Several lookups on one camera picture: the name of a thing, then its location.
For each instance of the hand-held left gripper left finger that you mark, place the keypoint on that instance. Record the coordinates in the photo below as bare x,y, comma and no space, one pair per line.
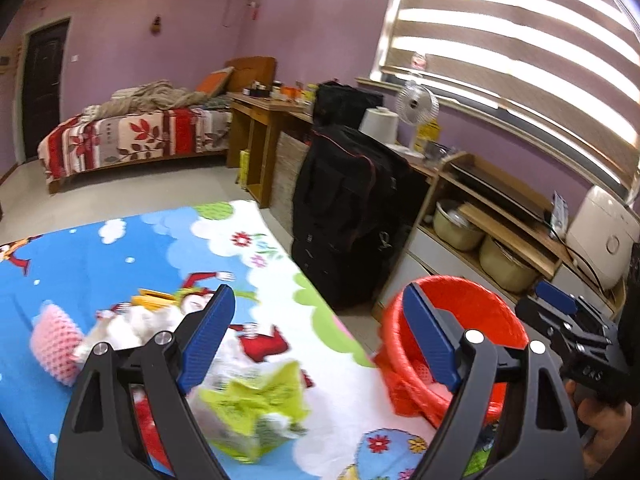
207,340

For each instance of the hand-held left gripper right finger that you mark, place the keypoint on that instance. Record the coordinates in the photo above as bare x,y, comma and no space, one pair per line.
432,340

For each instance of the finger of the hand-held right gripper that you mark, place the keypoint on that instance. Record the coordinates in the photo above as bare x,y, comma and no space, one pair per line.
556,296
542,320

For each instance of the red plastic basket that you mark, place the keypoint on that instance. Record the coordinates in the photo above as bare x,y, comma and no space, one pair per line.
475,305

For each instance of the yellow paper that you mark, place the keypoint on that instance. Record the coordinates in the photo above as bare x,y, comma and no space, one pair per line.
150,300

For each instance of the green plastic wrapper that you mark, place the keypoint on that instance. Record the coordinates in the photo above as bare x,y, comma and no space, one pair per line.
250,402

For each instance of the person's right hand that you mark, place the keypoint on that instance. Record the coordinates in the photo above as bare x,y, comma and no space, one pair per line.
605,425

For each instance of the beige pot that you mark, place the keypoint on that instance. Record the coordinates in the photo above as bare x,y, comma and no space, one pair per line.
507,265
457,227

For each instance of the white rice cooker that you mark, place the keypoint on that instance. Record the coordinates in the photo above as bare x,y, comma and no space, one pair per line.
607,235

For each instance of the white power strip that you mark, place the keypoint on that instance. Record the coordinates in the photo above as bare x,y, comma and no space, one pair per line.
559,210

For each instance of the wooden shelf unit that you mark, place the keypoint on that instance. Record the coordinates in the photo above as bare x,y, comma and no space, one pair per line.
500,220

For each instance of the blue cartoon printed blanket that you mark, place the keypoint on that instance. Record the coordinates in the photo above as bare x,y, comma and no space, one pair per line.
75,260

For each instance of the large black bag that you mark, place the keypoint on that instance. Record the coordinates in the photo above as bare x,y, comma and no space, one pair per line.
345,200

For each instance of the yellow box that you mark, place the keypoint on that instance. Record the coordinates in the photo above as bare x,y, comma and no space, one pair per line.
243,167

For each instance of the woven panel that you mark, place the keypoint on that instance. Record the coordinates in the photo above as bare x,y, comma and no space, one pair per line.
290,175

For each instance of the yellow packet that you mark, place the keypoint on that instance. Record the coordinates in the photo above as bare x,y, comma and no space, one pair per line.
430,135

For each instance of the bed with floral sheet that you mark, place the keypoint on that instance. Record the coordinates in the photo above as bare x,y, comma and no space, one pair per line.
125,135

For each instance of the white paper roll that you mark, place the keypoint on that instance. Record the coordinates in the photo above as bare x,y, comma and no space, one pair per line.
378,125

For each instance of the wooden desk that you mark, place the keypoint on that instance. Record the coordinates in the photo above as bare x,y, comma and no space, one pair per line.
260,115

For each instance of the white desk fan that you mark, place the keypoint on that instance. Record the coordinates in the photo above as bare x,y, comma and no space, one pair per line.
416,105

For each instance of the grey duvet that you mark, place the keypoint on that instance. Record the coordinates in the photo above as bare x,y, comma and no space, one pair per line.
155,95

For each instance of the small black bag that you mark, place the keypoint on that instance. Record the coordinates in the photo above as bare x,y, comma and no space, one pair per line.
347,102

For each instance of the striped window blind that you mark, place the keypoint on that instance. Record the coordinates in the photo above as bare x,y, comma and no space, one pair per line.
525,40

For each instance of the orange pillow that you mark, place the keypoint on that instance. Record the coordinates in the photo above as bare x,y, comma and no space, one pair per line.
216,81

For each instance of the row of bottles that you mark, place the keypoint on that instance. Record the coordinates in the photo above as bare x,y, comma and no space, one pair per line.
280,91

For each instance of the wooden headboard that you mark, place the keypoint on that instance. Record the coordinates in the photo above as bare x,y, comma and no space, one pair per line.
255,70

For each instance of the dark door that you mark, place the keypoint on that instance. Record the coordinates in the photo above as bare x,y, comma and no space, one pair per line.
42,90

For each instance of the small wall ornament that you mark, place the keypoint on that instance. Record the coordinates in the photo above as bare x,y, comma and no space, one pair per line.
157,24

